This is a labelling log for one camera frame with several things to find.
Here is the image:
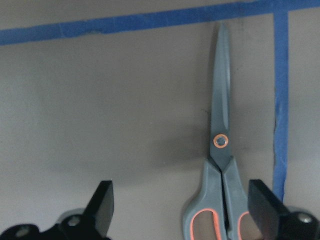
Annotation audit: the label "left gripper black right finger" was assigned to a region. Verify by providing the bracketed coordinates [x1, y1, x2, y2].
[247, 179, 290, 240]

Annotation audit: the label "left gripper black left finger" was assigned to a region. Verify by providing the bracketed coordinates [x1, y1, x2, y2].
[83, 180, 115, 238]

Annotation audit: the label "grey orange scissors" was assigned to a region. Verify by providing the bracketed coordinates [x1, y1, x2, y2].
[182, 23, 256, 240]

